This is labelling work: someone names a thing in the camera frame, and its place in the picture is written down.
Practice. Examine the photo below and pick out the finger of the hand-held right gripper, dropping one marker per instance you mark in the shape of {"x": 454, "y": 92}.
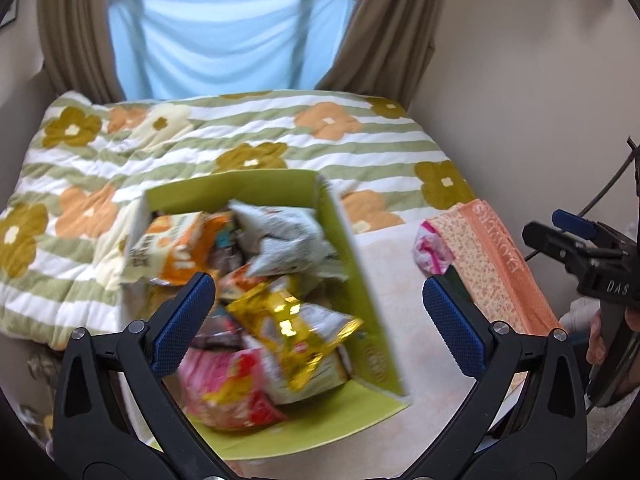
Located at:
{"x": 575, "y": 222}
{"x": 555, "y": 245}

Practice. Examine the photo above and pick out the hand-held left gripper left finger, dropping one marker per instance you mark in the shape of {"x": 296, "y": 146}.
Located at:
{"x": 180, "y": 325}

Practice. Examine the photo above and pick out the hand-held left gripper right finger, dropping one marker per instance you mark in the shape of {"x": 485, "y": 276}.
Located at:
{"x": 450, "y": 325}

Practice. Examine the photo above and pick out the orange and white snack packet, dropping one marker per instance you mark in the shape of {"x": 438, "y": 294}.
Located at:
{"x": 165, "y": 250}

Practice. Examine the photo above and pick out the pink floral snack packet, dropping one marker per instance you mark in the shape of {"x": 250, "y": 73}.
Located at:
{"x": 432, "y": 250}

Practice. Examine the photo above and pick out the pink and red snack packet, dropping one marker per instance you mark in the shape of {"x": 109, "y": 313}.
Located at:
{"x": 235, "y": 390}

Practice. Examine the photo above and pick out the dark printed snack packet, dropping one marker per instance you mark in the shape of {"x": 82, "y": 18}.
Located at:
{"x": 226, "y": 242}

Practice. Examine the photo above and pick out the yellow-green cardboard box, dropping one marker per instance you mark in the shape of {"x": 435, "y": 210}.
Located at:
{"x": 350, "y": 285}

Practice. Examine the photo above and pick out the shiny yellow snack packet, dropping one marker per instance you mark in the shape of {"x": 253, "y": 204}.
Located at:
{"x": 290, "y": 320}

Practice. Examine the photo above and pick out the large cheese stick snack bag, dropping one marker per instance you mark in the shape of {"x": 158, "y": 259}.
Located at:
{"x": 325, "y": 360}

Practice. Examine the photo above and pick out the grey snack packet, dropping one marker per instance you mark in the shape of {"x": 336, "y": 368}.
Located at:
{"x": 280, "y": 240}

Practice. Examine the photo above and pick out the person's right hand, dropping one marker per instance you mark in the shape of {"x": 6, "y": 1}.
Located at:
{"x": 598, "y": 335}

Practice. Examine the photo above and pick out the orange patterned towel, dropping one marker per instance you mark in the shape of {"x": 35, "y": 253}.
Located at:
{"x": 495, "y": 270}

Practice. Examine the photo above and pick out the cream printed mat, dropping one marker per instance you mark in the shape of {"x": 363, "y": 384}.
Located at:
{"x": 440, "y": 400}

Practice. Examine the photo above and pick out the floral striped blanket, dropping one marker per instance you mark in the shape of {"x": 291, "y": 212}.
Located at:
{"x": 150, "y": 150}

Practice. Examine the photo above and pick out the brown curtain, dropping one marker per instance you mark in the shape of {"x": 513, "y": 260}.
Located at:
{"x": 75, "y": 25}
{"x": 390, "y": 30}

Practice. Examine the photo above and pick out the light blue cloth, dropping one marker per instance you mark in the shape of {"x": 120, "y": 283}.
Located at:
{"x": 225, "y": 40}

